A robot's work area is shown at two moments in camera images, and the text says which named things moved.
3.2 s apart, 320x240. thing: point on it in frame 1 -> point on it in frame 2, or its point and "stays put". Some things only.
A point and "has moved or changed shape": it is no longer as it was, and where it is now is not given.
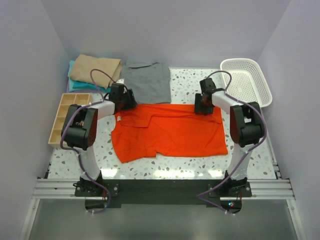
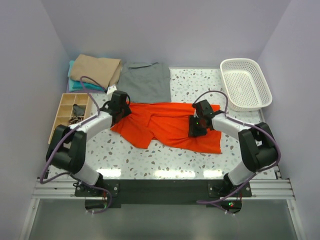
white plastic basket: [245, 81] stays put
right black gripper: [198, 108] -> [192, 131]
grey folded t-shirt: [148, 82] stays put
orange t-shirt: [143, 131] has moved or changed shape
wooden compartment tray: [67, 100] stays put
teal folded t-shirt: [77, 85] stays put
